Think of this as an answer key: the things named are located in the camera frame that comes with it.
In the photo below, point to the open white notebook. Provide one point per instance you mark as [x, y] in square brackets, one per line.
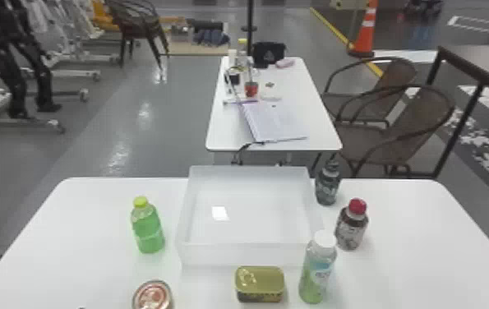
[273, 121]

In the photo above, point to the white side table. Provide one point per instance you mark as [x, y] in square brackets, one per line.
[270, 108]

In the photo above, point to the clear box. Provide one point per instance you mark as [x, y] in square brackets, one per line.
[248, 215]

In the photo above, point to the red cup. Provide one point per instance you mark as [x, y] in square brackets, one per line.
[251, 89]

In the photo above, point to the dark grey bottle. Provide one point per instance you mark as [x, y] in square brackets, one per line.
[327, 184]

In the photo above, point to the black bag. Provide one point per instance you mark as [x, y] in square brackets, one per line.
[268, 53]

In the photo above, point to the brown red-capped bottle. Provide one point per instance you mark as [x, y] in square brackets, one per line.
[351, 226]

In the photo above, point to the gold rectangular can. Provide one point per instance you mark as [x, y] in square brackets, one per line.
[259, 284]

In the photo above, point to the pale green white-capped bottle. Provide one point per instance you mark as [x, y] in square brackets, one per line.
[316, 272]

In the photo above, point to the brown wicker chair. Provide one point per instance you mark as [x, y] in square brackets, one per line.
[138, 21]
[393, 125]
[382, 82]

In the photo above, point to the red round can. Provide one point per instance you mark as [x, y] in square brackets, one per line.
[152, 296]

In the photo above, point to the orange traffic cone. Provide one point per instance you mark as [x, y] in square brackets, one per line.
[365, 30]

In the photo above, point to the dark side table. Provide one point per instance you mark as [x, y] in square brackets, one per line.
[481, 69]

